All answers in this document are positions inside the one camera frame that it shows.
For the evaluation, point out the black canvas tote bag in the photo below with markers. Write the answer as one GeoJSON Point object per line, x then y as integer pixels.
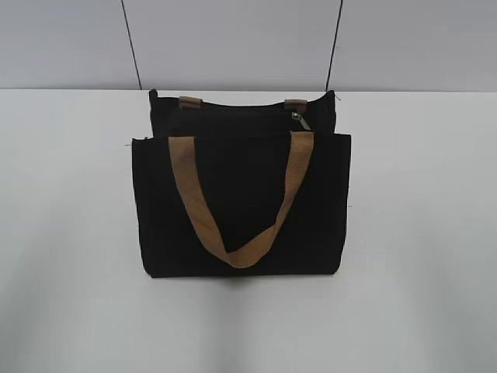
{"type": "Point", "coordinates": [241, 190]}

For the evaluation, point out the metal zipper pull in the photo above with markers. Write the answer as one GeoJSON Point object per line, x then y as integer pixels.
{"type": "Point", "coordinates": [297, 117]}

